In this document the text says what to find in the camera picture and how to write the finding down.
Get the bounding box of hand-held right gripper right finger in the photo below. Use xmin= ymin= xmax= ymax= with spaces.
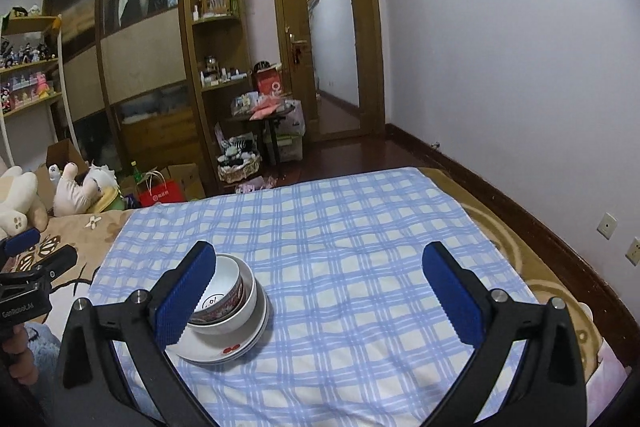
xmin=421 ymin=242 xmax=588 ymax=427

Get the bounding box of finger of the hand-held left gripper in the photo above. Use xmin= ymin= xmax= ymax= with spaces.
xmin=20 ymin=244 xmax=78 ymax=288
xmin=0 ymin=228 xmax=42 ymax=258

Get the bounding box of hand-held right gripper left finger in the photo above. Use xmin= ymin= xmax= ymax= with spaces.
xmin=55 ymin=241 xmax=223 ymax=427

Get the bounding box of red patterned bowl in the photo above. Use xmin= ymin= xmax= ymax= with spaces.
xmin=192 ymin=254 xmax=251 ymax=325

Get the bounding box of large white bowl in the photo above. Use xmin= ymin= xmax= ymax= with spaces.
xmin=187 ymin=257 xmax=258 ymax=338

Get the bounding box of large white cherry plate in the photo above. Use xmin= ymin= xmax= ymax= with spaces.
xmin=172 ymin=302 xmax=272 ymax=367

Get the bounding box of person's left hand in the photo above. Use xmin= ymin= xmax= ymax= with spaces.
xmin=2 ymin=324 xmax=41 ymax=385

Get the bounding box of cream plush bear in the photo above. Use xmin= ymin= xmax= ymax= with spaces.
xmin=0 ymin=166 xmax=48 ymax=240

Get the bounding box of person's light blue clothing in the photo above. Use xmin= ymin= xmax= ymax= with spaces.
xmin=25 ymin=322 xmax=66 ymax=410

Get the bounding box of white plush toy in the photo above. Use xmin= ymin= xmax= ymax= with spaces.
xmin=52 ymin=162 xmax=121 ymax=218

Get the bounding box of red paper bag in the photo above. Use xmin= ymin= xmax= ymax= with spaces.
xmin=137 ymin=172 xmax=187 ymax=208

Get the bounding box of open cardboard box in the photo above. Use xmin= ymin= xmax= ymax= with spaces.
xmin=35 ymin=139 xmax=91 ymax=208

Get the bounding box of blue plaid cloth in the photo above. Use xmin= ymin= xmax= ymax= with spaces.
xmin=87 ymin=166 xmax=546 ymax=427

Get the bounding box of wicker basket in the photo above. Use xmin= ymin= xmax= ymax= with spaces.
xmin=216 ymin=134 xmax=263 ymax=184

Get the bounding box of small black table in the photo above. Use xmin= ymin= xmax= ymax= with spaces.
xmin=225 ymin=107 xmax=296 ymax=168

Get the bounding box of wooden figurine shelf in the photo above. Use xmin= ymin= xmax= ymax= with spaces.
xmin=0 ymin=7 xmax=63 ymax=118

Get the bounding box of pink plastic bag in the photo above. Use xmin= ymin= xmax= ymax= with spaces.
xmin=250 ymin=99 xmax=288 ymax=120

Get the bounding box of white floral storage bag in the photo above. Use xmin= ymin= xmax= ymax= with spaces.
xmin=277 ymin=99 xmax=307 ymax=162

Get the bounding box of wooden wardrobe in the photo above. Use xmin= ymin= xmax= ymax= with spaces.
xmin=45 ymin=0 xmax=201 ymax=188

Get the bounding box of red box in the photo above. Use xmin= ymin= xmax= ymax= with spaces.
xmin=252 ymin=67 xmax=283 ymax=100

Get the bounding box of wooden door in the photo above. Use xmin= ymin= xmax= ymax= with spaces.
xmin=270 ymin=0 xmax=386 ymax=142

